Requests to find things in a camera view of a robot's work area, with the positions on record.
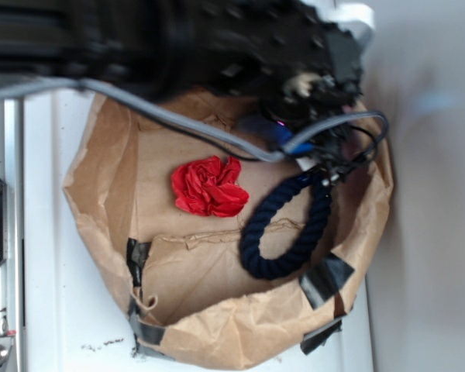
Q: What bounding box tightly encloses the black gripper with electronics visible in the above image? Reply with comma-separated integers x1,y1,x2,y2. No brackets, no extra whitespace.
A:
237,26,367,184

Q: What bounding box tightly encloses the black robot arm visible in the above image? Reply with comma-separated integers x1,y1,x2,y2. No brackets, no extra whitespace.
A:
0,1,373,180

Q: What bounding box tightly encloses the crumpled red paper ball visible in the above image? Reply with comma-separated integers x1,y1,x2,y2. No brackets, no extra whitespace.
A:
170,156,250,218

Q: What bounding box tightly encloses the brown paper bag tray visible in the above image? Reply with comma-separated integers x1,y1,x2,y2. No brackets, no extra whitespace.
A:
64,95,394,370

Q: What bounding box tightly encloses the white plastic bin lid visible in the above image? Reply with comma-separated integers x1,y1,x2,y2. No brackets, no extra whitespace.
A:
22,91,375,372

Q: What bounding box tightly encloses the thin black wire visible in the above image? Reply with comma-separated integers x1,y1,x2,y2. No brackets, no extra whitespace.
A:
139,115,384,167

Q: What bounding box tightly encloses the dark navy twisted rope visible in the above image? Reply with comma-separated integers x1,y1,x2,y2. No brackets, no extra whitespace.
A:
239,174,333,281

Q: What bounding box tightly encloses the gray braided cable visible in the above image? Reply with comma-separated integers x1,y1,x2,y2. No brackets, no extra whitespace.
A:
0,77,391,163

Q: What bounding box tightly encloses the aluminum extrusion rail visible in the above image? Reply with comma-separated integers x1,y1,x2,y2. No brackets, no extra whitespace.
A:
0,99,26,371

